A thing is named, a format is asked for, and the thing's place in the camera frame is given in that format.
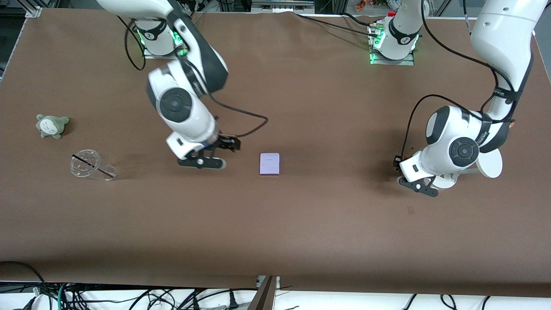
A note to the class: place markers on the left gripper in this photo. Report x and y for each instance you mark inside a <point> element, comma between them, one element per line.
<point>396,164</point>

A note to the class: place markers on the black drinking straw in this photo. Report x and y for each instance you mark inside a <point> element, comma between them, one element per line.
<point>92,165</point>

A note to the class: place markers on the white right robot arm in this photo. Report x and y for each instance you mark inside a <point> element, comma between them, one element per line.
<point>176,103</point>

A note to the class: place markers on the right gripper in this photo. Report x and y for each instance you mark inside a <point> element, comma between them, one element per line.
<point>224,142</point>

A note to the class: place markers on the clear plastic cup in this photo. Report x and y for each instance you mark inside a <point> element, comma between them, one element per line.
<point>82,168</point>

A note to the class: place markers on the lavender rectangular box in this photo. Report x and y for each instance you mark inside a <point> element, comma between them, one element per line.
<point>270,164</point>

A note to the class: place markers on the green plush toy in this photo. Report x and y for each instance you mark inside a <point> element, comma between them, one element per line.
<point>51,125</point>

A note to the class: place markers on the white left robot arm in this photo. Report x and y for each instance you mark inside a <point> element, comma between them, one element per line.
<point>503,43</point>

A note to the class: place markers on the white round phone stand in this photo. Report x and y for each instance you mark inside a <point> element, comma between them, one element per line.
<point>490,165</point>

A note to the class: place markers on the grey metal rail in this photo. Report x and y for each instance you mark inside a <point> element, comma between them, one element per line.
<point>282,5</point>

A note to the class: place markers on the brown wooden post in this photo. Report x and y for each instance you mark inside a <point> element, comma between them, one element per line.
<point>263,297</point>

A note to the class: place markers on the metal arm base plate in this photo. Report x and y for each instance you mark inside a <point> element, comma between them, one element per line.
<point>400,62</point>
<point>148,54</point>

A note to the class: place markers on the black power plug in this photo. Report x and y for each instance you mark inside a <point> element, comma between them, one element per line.
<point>233,301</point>

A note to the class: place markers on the orange background object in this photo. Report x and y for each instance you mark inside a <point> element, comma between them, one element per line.
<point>361,5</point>

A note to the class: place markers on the aluminium frame profile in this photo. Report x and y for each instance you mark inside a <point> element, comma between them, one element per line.
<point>33,9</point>

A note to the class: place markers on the brown table cover sheet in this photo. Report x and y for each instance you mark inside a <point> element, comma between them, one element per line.
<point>301,232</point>

